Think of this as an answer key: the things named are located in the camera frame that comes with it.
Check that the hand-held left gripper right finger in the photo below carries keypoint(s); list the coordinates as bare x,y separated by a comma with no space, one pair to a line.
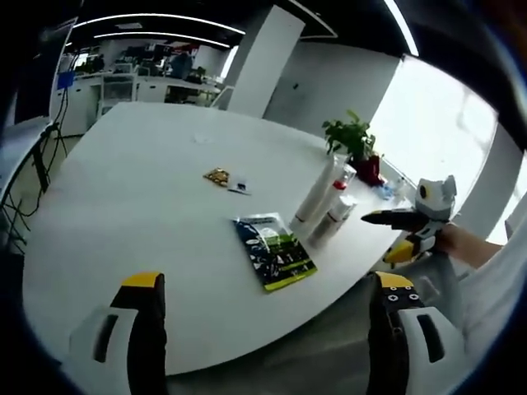
383,337

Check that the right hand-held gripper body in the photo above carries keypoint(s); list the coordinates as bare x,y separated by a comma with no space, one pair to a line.
436,205

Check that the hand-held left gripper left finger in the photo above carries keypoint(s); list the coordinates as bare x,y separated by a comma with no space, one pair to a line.
144,329

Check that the white skincare bottle red collar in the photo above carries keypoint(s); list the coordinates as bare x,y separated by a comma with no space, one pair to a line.
338,186

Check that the frosted clear skincare bottle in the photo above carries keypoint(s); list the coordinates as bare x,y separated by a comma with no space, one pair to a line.
323,230

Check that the white skincare tube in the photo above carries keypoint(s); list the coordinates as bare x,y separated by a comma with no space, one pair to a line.
311,201

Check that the small white spray bottle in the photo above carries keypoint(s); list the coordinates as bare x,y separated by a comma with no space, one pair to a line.
399,187

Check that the person's right hand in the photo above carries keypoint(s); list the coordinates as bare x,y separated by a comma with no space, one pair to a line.
455,244

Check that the blue cloth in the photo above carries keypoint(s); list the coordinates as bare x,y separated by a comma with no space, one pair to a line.
385,191

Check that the red bag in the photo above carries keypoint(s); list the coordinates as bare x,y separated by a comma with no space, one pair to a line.
370,168

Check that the potted green plant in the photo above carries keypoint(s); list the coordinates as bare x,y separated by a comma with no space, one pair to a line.
350,131

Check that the person's white shirt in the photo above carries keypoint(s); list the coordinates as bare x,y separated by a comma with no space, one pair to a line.
494,296

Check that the green black foil packet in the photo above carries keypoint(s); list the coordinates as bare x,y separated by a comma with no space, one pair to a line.
276,251

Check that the small blue white sachet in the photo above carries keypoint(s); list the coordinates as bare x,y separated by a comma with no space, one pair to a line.
239,187

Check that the gold snack packet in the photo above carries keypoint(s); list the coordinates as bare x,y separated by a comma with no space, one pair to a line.
217,176

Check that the white office counter desks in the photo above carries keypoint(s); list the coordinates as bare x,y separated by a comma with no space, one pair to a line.
123,88

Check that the blue box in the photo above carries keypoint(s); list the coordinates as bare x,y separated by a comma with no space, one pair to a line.
65,80

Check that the ceiling light strip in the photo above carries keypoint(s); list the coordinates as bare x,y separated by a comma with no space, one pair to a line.
144,15
164,35

